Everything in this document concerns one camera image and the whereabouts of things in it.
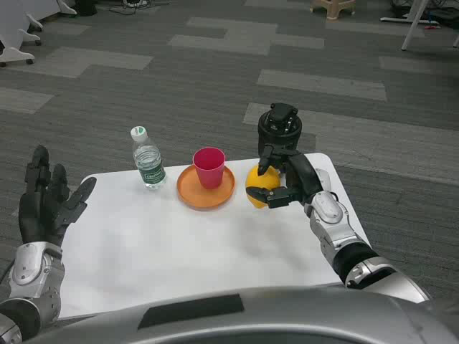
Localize white partition panel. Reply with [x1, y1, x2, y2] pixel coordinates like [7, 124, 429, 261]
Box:
[0, 0, 61, 49]

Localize white caster foot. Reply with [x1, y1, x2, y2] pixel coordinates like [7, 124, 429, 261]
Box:
[24, 11, 44, 31]
[0, 35, 36, 68]
[16, 28, 42, 47]
[56, 0, 78, 16]

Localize beige plastic stool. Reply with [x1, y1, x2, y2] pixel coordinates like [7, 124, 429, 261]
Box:
[309, 0, 356, 18]

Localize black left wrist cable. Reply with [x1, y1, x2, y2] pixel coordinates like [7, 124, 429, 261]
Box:
[0, 260, 16, 286]

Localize yellow lemon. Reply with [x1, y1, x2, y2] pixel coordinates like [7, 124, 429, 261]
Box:
[245, 163, 282, 210]

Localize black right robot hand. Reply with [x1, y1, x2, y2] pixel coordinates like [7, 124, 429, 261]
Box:
[245, 143, 324, 210]

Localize orange round plate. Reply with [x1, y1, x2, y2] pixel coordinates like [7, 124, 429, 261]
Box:
[176, 163, 237, 211]

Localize white desk leg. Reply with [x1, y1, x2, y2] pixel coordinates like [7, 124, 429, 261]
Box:
[400, 0, 432, 52]

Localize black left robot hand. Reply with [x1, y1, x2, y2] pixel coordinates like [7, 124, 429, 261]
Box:
[17, 144, 98, 249]

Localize clear plastic water bottle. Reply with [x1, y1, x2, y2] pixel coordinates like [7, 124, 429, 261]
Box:
[129, 125, 168, 191]

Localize black floor cables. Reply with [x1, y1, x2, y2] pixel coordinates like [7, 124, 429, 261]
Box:
[108, 0, 159, 16]

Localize silver robot chest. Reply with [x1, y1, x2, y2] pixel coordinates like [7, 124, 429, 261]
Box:
[21, 285, 459, 344]

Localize pink plastic cup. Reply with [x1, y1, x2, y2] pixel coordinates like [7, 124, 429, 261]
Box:
[192, 146, 227, 190]

